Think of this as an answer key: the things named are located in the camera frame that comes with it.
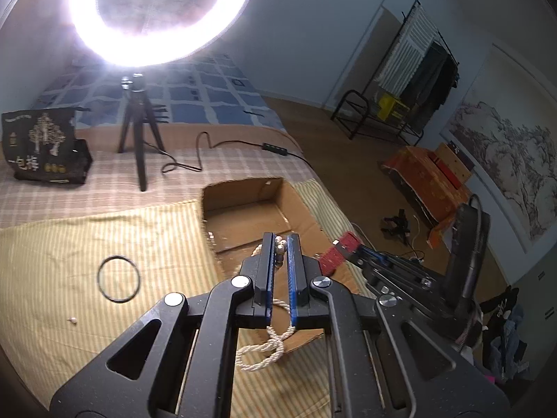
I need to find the white cable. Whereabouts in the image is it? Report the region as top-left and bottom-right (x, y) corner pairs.
(352, 215), (425, 262)

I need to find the blue patterned quilt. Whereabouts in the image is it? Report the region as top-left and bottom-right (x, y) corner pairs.
(32, 54), (266, 129)

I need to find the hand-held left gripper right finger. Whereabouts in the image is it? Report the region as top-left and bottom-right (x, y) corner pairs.
(286, 233), (510, 418)

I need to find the pile of dark clothes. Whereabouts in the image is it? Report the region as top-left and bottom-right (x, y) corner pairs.
(479, 285), (534, 384)

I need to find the black tripod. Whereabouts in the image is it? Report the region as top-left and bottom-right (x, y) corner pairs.
(117, 72), (168, 192)

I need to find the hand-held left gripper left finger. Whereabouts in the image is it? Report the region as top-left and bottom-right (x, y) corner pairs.
(49, 233), (277, 418)

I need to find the striped white towel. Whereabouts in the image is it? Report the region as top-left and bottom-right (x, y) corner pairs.
(376, 6), (438, 96)

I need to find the black printed bag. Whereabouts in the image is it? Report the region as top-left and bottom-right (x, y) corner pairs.
(1, 108), (93, 186)

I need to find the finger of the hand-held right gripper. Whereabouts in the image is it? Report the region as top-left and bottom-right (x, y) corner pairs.
(333, 239), (431, 278)
(348, 255), (430, 288)

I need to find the dark green hanging garment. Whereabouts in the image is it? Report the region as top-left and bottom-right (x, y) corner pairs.
(402, 44), (447, 96)

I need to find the white ring light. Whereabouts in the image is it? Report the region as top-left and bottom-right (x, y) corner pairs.
(67, 0), (257, 68)

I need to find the small black stand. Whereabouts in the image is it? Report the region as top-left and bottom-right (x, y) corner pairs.
(379, 209), (412, 245)

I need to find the orange patterned cloth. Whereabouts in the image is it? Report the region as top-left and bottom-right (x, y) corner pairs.
(382, 146), (473, 249)

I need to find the black power cable with controller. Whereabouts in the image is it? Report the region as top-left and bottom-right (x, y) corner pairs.
(161, 131), (305, 174)

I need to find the cardboard box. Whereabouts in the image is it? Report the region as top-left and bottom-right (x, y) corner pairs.
(199, 177), (370, 355)

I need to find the twisted pearl rope necklace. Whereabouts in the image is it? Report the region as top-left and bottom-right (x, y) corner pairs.
(236, 234), (302, 373)

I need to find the black bangle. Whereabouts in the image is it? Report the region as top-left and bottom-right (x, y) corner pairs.
(97, 255), (142, 304)

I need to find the wooden box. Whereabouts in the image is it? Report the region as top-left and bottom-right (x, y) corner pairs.
(435, 141), (475, 184)

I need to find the black clothes rack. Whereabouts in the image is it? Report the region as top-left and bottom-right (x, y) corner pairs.
(331, 0), (461, 146)

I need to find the yellow striped blanket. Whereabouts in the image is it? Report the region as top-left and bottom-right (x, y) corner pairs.
(0, 178), (375, 418)

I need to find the black hanging garment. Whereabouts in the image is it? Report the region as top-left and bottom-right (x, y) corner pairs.
(418, 54), (460, 118)

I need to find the landscape wall painting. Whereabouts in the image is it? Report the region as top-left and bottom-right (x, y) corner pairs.
(439, 44), (557, 253)

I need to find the plaid bed sheet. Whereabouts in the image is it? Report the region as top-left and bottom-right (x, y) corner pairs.
(0, 124), (314, 229)

